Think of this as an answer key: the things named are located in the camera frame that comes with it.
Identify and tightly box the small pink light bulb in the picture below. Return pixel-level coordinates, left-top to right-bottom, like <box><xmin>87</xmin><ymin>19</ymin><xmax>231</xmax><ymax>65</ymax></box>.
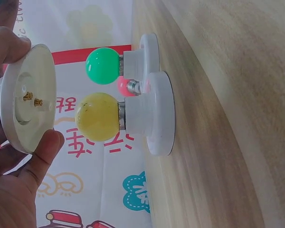
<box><xmin>117</xmin><ymin>76</ymin><xmax>143</xmax><ymax>98</ymax></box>

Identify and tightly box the yellow light bulb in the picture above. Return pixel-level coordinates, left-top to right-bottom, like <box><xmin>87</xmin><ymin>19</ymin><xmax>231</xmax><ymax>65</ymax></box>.
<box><xmin>75</xmin><ymin>92</ymin><xmax>126</xmax><ymax>142</ymax></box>

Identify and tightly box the white round lamp socket base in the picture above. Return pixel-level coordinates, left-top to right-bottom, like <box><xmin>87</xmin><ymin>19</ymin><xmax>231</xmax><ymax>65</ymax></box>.
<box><xmin>124</xmin><ymin>71</ymin><xmax>176</xmax><ymax>157</ymax></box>
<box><xmin>123</xmin><ymin>34</ymin><xmax>161</xmax><ymax>79</ymax></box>
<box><xmin>0</xmin><ymin>43</ymin><xmax>57</xmax><ymax>154</ymax></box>

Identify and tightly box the person's left hand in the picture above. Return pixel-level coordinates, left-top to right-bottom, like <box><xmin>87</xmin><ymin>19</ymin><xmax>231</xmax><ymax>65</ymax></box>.
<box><xmin>0</xmin><ymin>0</ymin><xmax>65</xmax><ymax>228</ymax></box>

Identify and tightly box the green light bulb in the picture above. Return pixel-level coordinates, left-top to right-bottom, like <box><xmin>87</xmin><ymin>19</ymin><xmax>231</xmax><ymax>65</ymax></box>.
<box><xmin>85</xmin><ymin>47</ymin><xmax>125</xmax><ymax>86</ymax></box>

